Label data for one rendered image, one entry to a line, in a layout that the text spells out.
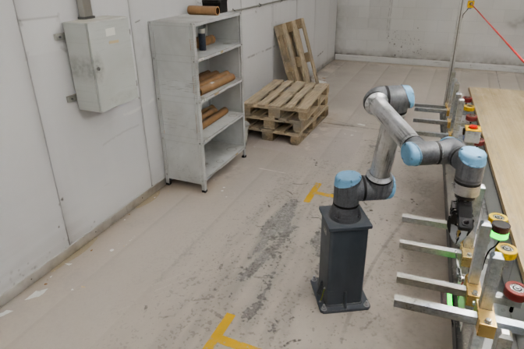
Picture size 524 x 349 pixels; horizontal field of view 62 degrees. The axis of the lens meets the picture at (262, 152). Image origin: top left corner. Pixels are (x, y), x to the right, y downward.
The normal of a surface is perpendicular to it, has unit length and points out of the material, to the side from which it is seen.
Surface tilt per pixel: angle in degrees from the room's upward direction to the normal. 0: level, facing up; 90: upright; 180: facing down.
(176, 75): 90
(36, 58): 90
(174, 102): 90
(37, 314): 0
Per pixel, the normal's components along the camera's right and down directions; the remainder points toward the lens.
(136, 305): -0.01, -0.91
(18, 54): 0.92, 0.15
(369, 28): -0.40, 0.37
